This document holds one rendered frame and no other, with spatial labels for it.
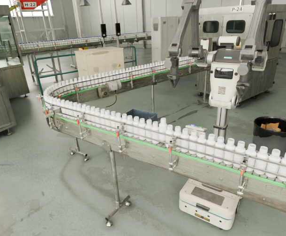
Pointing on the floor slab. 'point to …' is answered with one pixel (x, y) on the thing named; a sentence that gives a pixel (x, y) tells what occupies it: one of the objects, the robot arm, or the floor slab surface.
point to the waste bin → (268, 142)
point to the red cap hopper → (31, 4)
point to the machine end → (238, 10)
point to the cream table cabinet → (99, 61)
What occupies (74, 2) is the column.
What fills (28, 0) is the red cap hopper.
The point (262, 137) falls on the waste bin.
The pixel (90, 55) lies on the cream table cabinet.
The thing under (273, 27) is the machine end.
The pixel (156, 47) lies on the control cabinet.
